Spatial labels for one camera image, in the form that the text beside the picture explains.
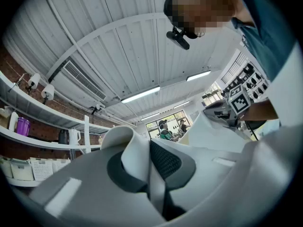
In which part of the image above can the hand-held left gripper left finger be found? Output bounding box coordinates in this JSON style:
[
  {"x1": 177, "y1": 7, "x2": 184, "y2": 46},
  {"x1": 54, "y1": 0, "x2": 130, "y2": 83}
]
[{"x1": 28, "y1": 149, "x2": 168, "y2": 227}]

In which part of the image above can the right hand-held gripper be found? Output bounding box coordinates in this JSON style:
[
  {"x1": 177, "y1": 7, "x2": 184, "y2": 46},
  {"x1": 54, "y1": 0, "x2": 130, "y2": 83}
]
[{"x1": 203, "y1": 83, "x2": 252, "y2": 128}]

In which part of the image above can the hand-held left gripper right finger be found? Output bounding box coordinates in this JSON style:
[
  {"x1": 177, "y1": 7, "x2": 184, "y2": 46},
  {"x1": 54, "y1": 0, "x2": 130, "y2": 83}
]
[{"x1": 150, "y1": 126, "x2": 297, "y2": 227}]

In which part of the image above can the white cloth with triangle pattern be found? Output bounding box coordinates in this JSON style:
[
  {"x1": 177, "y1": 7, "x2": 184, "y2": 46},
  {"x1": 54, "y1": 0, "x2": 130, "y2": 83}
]
[{"x1": 100, "y1": 109, "x2": 253, "y2": 219}]

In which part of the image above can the person's right forearm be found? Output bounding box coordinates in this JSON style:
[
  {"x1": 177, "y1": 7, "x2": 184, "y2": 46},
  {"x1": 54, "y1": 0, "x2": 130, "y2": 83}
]
[{"x1": 243, "y1": 100, "x2": 279, "y2": 122}]

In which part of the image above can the ceiling tube light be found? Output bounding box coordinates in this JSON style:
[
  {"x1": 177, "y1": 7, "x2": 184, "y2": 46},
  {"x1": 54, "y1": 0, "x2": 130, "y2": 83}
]
[
  {"x1": 120, "y1": 86, "x2": 161, "y2": 104},
  {"x1": 172, "y1": 100, "x2": 191, "y2": 110},
  {"x1": 186, "y1": 70, "x2": 212, "y2": 82},
  {"x1": 140, "y1": 112, "x2": 160, "y2": 122}
]

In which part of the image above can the white pegboard with black devices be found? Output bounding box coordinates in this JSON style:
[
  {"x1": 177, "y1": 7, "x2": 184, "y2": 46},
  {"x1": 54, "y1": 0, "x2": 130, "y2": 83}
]
[{"x1": 220, "y1": 62, "x2": 270, "y2": 101}]

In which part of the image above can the white electric kettle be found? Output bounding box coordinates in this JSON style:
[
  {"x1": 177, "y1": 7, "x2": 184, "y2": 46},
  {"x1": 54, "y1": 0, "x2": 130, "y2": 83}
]
[{"x1": 68, "y1": 128, "x2": 81, "y2": 146}]

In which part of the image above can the row of white storage baskets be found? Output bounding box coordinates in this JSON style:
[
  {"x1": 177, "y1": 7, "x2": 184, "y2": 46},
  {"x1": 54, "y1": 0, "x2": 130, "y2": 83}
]
[{"x1": 0, "y1": 157, "x2": 71, "y2": 181}]

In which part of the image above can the black jug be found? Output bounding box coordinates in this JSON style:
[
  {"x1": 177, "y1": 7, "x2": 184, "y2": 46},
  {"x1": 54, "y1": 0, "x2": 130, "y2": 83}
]
[{"x1": 58, "y1": 129, "x2": 70, "y2": 145}]

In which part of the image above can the glass window door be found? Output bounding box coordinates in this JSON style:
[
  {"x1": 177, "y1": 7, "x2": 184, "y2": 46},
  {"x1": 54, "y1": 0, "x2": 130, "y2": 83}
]
[{"x1": 145, "y1": 110, "x2": 188, "y2": 140}]

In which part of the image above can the person's teal shirt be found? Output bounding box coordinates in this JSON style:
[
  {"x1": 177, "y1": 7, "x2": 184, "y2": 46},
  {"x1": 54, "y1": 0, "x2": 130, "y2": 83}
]
[{"x1": 231, "y1": 0, "x2": 299, "y2": 82}]

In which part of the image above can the purple plastic bucket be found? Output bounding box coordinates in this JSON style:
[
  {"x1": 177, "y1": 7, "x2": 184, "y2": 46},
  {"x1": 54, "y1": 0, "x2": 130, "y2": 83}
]
[{"x1": 16, "y1": 116, "x2": 31, "y2": 137}]

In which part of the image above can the white shelving unit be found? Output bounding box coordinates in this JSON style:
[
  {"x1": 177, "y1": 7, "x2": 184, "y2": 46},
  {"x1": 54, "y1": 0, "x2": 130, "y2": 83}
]
[{"x1": 0, "y1": 71, "x2": 114, "y2": 188}]

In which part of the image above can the white plastic jug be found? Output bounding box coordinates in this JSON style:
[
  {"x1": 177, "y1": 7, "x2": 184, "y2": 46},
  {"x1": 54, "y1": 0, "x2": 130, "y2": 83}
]
[{"x1": 9, "y1": 111, "x2": 19, "y2": 132}]

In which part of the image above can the person's head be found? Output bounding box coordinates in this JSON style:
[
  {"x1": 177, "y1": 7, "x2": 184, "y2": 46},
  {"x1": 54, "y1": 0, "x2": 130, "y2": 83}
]
[{"x1": 163, "y1": 0, "x2": 258, "y2": 40}]

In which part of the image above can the white spot lamp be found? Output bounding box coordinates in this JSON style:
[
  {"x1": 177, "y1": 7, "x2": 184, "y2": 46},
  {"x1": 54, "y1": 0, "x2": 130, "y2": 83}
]
[
  {"x1": 25, "y1": 73, "x2": 41, "y2": 95},
  {"x1": 41, "y1": 83, "x2": 55, "y2": 105}
]

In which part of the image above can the white ceiling air conditioner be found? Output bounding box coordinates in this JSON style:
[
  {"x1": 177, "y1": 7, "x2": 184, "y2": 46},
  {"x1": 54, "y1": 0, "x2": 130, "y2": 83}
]
[{"x1": 48, "y1": 60, "x2": 107, "y2": 104}]

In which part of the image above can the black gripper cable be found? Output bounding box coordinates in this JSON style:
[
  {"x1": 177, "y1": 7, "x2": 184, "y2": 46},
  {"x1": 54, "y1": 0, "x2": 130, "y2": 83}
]
[{"x1": 245, "y1": 120, "x2": 260, "y2": 141}]

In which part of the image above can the black head-mounted camera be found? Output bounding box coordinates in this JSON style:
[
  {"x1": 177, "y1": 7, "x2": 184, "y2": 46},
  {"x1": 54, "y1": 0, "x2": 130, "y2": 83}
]
[{"x1": 165, "y1": 26, "x2": 191, "y2": 51}]

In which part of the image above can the white security camera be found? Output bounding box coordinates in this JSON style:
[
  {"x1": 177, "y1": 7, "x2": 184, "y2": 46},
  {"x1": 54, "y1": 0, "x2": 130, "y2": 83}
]
[{"x1": 91, "y1": 103, "x2": 107, "y2": 116}]

